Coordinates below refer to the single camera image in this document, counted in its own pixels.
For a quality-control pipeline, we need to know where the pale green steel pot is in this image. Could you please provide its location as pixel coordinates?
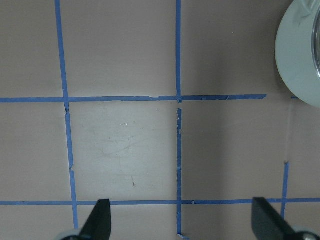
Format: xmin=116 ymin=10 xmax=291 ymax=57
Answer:
xmin=275 ymin=0 xmax=320 ymax=108

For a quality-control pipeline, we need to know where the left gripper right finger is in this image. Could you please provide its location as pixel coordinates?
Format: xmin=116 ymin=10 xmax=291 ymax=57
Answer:
xmin=251 ymin=197 xmax=296 ymax=240

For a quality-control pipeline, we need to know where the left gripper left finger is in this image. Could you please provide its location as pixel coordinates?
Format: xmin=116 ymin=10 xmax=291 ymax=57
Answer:
xmin=78 ymin=199 xmax=112 ymax=240

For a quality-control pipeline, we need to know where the glass pot lid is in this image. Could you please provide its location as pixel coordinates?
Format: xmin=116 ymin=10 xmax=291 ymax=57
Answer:
xmin=311 ymin=11 xmax=320 ymax=78

